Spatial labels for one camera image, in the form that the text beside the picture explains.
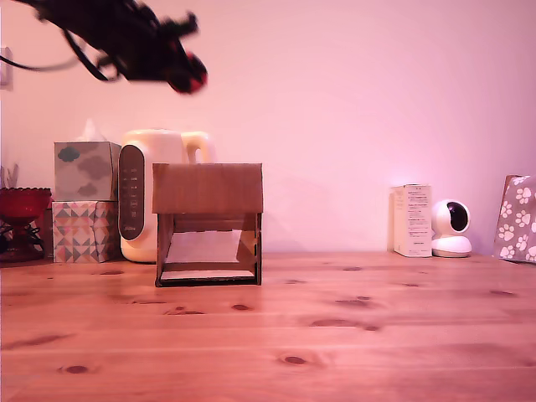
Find red and black footbag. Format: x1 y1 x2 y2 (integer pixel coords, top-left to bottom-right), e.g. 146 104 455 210
169 50 209 95

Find cardboard dice tower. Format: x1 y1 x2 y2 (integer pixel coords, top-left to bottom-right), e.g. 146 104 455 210
152 162 265 288

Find cream electric kettle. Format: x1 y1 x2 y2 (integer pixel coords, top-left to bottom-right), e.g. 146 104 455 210
118 129 215 265

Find white tissue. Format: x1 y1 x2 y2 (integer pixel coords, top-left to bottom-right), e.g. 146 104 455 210
78 118 108 143

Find cloud print tissue box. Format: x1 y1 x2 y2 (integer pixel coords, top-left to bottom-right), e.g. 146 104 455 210
53 141 122 202

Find pale dried stems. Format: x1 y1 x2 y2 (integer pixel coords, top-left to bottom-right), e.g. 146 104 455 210
0 162 21 190

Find triangle pattern tissue box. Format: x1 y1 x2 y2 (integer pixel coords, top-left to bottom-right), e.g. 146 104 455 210
52 200 121 265

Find red glass footed bowl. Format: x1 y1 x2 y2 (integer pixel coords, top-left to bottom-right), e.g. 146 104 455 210
0 188 54 263

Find white printed carton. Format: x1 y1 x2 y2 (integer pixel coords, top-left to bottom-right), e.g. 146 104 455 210
391 183 434 259

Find grey paw print bag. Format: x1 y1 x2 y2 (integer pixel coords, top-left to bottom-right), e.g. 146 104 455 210
492 175 536 265

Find thin black cable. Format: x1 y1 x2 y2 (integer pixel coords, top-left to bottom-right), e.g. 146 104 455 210
0 54 79 72

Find white wall plate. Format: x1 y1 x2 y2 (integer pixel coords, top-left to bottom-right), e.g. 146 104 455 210
0 47 15 92

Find black wire stand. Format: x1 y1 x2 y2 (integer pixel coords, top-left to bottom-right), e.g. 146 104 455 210
0 224 45 255

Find small white round camera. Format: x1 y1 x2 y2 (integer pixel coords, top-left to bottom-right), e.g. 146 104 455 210
430 198 473 259

